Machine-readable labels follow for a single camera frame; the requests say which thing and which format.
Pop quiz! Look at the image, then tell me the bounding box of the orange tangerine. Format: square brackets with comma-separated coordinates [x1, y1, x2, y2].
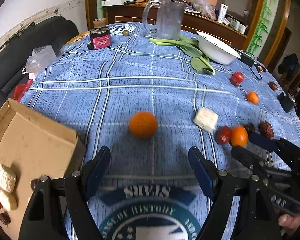
[230, 126, 248, 147]
[129, 112, 158, 139]
[246, 91, 259, 105]

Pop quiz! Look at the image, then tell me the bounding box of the person's right hand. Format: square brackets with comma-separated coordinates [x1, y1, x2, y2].
[278, 214, 300, 236]

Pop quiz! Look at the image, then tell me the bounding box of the large red jujube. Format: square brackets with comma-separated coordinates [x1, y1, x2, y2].
[258, 121, 274, 140]

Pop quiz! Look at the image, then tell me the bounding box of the dark purple plum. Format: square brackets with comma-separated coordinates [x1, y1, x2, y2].
[243, 123, 255, 134]

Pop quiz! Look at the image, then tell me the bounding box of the red jujube by tangerine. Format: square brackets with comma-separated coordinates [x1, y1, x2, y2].
[216, 126, 232, 145]

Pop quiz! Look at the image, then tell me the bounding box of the black device at edge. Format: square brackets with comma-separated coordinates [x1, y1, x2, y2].
[277, 92, 296, 113]

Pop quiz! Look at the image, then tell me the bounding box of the brown jujube at edge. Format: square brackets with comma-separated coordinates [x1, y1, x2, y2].
[268, 82, 277, 91]

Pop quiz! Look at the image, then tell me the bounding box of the dark jujube in box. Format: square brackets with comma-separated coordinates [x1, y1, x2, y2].
[30, 179, 40, 191]

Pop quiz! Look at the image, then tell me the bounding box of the cardboard box tray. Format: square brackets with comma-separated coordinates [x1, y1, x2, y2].
[0, 99, 85, 239]

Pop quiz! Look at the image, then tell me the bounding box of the red cherry tomato far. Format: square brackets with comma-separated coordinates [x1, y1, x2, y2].
[230, 72, 244, 87]

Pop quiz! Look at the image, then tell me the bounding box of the black power adapter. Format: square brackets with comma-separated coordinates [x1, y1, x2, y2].
[239, 51, 255, 67]

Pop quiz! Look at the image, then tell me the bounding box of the white sponge cube in box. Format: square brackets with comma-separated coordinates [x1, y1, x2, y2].
[0, 190, 18, 211]

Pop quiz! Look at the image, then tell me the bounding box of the blue plaid tablecloth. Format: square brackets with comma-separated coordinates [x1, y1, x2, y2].
[21, 23, 300, 239]

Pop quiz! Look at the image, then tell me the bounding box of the dark jujube on table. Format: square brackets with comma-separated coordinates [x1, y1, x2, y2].
[0, 212, 11, 225]

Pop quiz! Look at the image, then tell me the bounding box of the white bowl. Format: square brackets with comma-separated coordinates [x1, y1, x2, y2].
[197, 31, 241, 65]

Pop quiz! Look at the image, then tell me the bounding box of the clear plastic bag on sofa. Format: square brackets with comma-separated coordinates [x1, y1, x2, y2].
[22, 45, 57, 74]

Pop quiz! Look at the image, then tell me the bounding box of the green leafy vegetable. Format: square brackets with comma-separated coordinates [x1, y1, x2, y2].
[149, 35, 216, 76]

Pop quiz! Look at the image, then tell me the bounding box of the black leather sofa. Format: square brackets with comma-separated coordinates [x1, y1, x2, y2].
[0, 16, 79, 108]

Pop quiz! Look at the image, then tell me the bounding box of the wooden sideboard cabinet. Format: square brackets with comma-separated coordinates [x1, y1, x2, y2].
[85, 0, 264, 50]

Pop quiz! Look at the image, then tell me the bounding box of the plastic bag on sideboard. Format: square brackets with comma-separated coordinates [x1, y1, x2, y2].
[183, 0, 216, 20]

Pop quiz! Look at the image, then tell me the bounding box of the clear plastic pitcher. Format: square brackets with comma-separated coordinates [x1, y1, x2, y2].
[142, 0, 185, 40]

